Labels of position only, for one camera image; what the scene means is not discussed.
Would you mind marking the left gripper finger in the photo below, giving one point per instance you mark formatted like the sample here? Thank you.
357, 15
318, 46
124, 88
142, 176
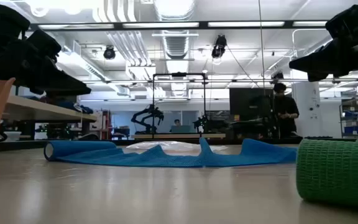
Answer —
61, 81
37, 91

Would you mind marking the blue elastic bandage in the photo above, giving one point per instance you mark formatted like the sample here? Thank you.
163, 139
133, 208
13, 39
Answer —
166, 158

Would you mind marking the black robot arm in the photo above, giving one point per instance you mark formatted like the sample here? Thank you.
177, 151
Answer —
149, 112
202, 122

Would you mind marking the green elastic bandage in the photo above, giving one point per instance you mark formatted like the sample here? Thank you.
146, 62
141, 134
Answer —
337, 171

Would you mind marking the wooden workbench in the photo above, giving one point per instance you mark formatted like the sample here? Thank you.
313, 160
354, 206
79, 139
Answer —
42, 110

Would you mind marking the dark clothes pile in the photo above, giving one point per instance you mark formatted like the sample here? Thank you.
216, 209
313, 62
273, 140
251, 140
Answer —
82, 109

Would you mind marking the black ceiling spotlight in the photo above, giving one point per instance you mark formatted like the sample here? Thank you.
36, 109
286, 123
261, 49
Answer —
109, 53
278, 75

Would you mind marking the white bucket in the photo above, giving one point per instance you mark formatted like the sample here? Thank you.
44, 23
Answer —
12, 136

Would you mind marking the large black screen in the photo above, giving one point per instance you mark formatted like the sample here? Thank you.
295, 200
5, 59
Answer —
244, 101

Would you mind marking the teal box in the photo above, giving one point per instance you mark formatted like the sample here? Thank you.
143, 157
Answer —
180, 129

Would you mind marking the clear plastic bag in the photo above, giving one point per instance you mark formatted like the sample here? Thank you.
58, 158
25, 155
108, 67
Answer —
172, 145

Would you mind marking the long wooden table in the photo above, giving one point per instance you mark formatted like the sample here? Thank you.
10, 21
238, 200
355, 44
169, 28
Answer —
179, 136

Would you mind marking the black ceiling camera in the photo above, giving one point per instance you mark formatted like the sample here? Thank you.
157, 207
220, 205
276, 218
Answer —
220, 45

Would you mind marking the thin black station frame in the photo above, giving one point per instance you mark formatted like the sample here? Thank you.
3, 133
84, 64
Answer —
179, 74

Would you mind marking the black frame beam with lights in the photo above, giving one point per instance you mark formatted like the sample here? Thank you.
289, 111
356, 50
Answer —
203, 24

